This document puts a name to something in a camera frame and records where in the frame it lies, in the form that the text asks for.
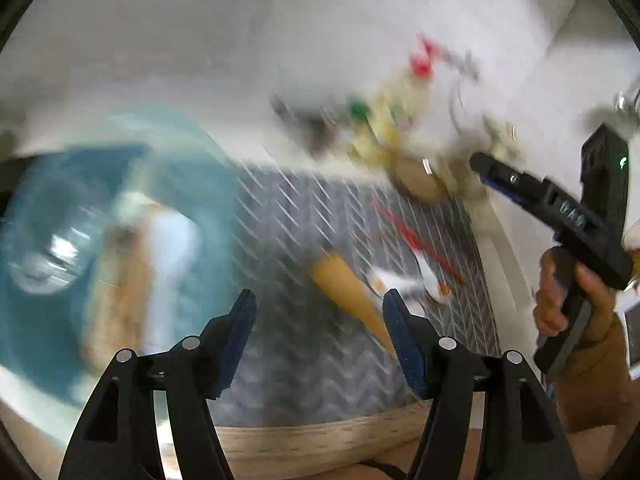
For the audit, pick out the grey chevron placemat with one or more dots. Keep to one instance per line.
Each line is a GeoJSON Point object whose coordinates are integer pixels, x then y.
{"type": "Point", "coordinates": [310, 220]}

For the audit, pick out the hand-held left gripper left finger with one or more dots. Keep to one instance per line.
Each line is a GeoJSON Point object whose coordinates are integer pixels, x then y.
{"type": "Point", "coordinates": [232, 350]}

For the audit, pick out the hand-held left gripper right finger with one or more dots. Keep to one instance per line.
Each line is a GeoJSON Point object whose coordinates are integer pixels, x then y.
{"type": "Point", "coordinates": [405, 345]}

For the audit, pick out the person's right hand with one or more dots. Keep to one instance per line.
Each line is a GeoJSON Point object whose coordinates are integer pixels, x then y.
{"type": "Point", "coordinates": [605, 350]}

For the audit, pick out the white rice paddle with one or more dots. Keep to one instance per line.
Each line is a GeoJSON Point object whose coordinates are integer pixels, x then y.
{"type": "Point", "coordinates": [170, 260]}

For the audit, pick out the beige glass electric kettle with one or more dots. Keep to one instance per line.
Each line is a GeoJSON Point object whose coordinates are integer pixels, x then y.
{"type": "Point", "coordinates": [500, 145]}

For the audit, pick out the green cap spice jar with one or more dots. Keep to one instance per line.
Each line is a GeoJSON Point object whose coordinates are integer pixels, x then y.
{"type": "Point", "coordinates": [359, 110]}

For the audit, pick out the white ceramic spoon red tip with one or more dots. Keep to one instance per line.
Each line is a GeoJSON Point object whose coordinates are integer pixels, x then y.
{"type": "Point", "coordinates": [435, 285]}

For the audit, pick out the red chopstick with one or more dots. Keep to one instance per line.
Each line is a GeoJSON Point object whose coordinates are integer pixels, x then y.
{"type": "Point", "coordinates": [430, 252]}
{"type": "Point", "coordinates": [400, 232]}

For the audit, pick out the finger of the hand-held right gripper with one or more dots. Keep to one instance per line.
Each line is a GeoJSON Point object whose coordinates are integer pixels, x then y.
{"type": "Point", "coordinates": [500, 172]}

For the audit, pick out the yellow dish soap bottle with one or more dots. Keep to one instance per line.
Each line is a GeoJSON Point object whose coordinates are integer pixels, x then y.
{"type": "Point", "coordinates": [405, 105]}

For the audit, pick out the wooden spatula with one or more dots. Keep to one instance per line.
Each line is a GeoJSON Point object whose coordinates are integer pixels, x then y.
{"type": "Point", "coordinates": [350, 292]}

